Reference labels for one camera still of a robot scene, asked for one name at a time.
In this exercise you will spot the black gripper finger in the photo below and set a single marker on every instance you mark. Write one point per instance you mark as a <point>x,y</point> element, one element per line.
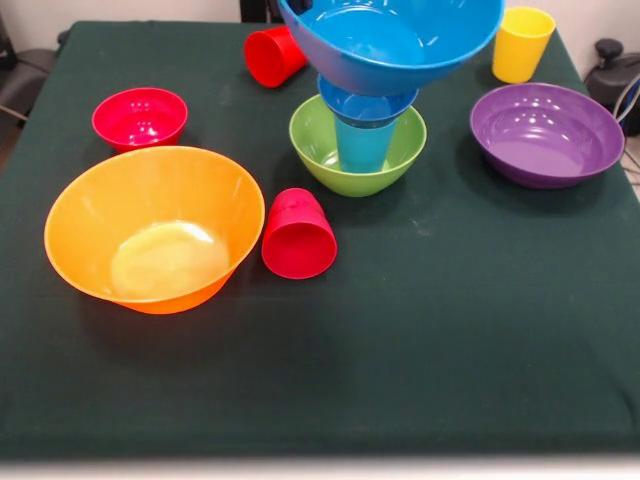
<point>301,5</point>

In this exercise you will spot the tall red cup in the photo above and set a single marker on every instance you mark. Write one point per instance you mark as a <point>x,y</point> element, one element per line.
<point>270,57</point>

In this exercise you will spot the light blue bowl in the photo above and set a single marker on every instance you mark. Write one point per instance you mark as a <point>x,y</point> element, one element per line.
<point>390,45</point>

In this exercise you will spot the small dark blue bowl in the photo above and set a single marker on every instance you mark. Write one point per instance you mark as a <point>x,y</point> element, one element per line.
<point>367,107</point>

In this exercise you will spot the green bowl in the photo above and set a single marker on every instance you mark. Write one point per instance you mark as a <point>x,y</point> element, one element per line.
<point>310,145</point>

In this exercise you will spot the light blue cup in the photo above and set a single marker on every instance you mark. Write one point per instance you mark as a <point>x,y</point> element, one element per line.
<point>362,150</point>

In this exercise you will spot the short crimson cup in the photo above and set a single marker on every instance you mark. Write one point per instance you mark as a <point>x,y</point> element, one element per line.
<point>300,250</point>

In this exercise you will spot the purple bowl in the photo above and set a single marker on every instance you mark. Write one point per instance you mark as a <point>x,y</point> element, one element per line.
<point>545,140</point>

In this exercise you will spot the small crimson bowl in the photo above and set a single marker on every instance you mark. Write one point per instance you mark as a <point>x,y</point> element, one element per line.
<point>139,120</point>

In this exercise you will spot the yellow cup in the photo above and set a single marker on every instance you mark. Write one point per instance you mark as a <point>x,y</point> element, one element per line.
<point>520,50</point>

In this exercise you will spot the black office chair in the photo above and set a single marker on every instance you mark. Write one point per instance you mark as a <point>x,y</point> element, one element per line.
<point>25,75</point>
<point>610,75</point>

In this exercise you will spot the large orange bowl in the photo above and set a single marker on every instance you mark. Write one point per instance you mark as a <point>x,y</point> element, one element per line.
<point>165,260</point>

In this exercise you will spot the dark green tablecloth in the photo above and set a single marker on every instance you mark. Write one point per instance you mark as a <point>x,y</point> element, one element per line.
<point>320,350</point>

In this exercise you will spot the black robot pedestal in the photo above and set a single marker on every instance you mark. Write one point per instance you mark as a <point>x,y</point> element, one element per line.
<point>260,10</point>

